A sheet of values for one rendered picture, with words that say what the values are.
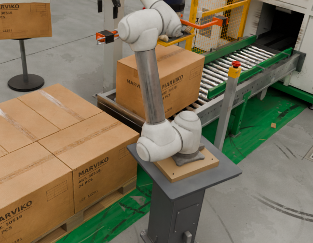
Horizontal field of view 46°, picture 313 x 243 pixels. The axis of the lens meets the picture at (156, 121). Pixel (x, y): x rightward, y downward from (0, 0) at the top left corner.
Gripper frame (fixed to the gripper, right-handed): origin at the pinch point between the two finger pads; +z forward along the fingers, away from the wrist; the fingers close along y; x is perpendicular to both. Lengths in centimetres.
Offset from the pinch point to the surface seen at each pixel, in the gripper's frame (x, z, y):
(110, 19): -93, 49, 101
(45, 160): 50, 86, 0
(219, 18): -87, 12, -24
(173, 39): -53, 25, -11
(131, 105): -28, 77, 3
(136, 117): -22, 80, -9
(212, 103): -87, 81, -33
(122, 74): -28, 54, 14
